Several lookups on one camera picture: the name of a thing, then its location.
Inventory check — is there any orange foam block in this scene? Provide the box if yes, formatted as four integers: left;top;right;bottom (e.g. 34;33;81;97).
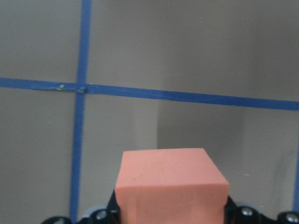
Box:
115;148;229;224

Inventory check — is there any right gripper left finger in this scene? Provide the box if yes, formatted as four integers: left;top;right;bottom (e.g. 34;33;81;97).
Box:
107;190;121;224

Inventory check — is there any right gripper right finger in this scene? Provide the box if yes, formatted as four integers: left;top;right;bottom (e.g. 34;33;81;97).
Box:
223;196;237;224

